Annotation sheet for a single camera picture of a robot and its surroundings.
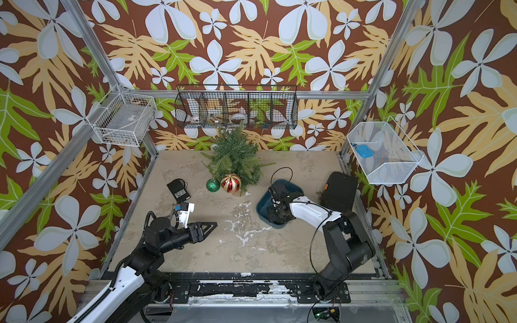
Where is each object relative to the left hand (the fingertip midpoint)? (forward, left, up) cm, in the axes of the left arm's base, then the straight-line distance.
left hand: (214, 223), depth 74 cm
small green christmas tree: (+23, -7, +14) cm, 28 cm away
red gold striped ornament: (+10, -7, +13) cm, 17 cm away
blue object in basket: (+30, -62, +9) cm, 69 cm away
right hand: (+11, -23, -14) cm, 29 cm away
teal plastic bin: (+23, -33, -10) cm, 42 cm away
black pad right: (+25, -58, -16) cm, 65 cm away
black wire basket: (+54, -15, +14) cm, 58 cm away
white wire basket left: (+40, +43, +18) cm, 61 cm away
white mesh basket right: (+23, -70, +13) cm, 75 cm away
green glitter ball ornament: (+14, +2, +5) cm, 15 cm away
